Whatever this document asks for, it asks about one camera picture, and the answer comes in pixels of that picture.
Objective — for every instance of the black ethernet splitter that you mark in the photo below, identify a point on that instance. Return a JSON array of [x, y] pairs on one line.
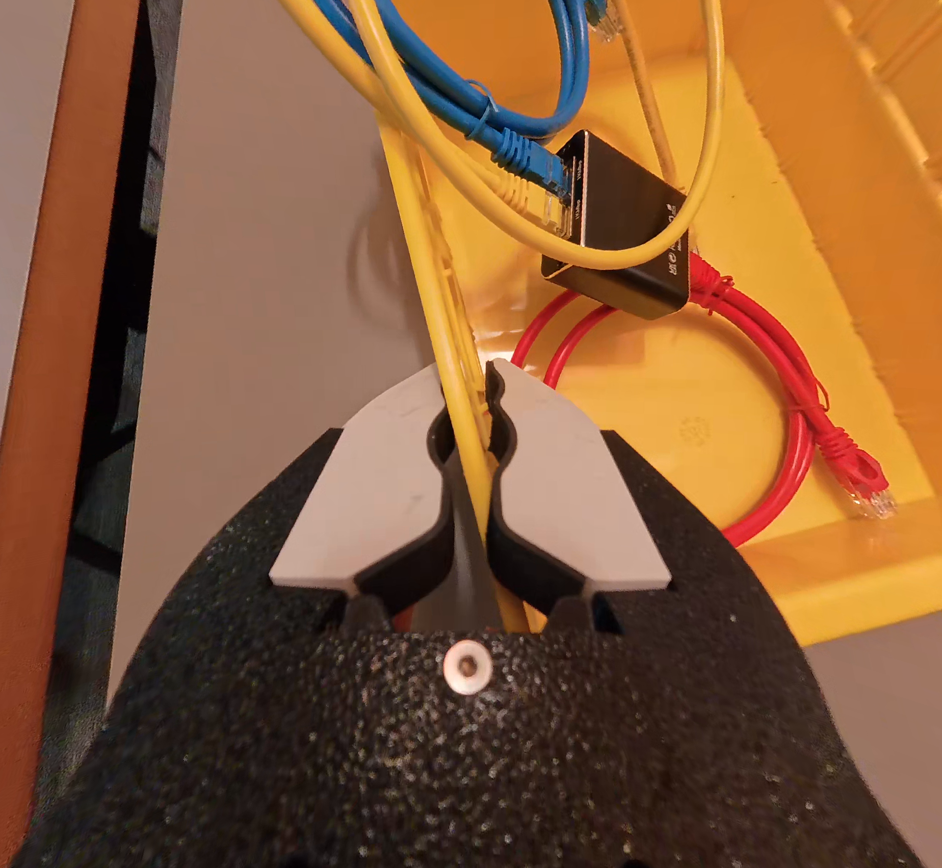
[[625, 220]]

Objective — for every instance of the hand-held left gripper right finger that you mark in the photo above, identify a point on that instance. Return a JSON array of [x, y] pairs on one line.
[[581, 507]]

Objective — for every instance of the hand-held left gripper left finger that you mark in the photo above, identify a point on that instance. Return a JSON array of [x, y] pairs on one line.
[[368, 507]]

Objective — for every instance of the yellow plastic bin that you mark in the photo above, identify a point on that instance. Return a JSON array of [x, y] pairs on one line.
[[809, 220]]

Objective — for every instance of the white table with wood edge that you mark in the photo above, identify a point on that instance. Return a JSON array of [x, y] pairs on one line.
[[29, 147]]

